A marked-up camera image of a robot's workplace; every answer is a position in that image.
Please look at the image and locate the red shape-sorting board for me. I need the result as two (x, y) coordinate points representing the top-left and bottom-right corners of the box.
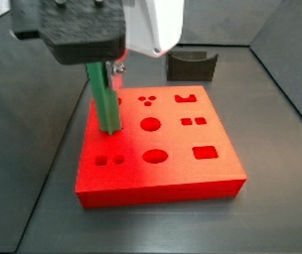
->
(75, 85), (246, 208)

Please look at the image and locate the black curved holder bracket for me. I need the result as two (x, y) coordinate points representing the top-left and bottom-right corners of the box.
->
(166, 51), (220, 81)

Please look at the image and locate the green star-shaped peg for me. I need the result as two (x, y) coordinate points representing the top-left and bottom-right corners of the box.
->
(86, 63), (122, 135)

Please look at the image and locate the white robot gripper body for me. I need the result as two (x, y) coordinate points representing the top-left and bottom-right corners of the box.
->
(123, 0), (185, 58)

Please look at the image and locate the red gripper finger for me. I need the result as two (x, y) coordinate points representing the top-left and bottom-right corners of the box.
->
(106, 51), (129, 91)

